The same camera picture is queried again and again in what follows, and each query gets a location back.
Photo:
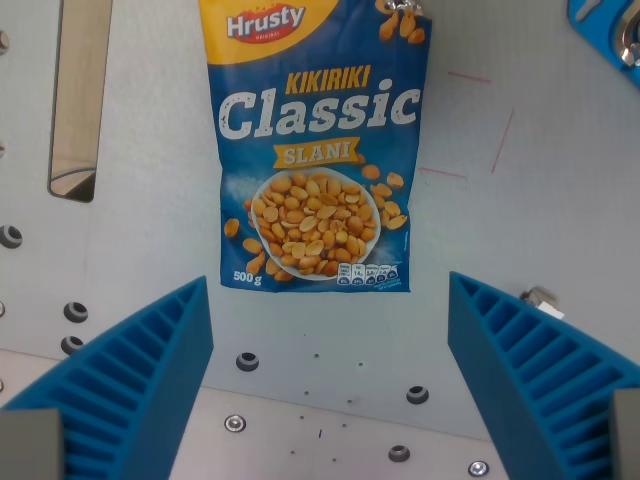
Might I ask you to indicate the blue Hrusty peanut bag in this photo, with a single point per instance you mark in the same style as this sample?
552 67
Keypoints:
320 150

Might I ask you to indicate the small metal bracket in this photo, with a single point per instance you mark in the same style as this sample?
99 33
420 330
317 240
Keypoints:
542 301

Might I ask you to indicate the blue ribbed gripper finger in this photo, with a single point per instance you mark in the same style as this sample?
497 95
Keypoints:
540 380
130 380

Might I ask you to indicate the blue metal fixture plate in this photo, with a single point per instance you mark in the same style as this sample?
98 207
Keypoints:
612 35

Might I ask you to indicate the silver countersunk screw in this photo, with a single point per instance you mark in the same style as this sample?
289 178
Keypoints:
235 423
478 469

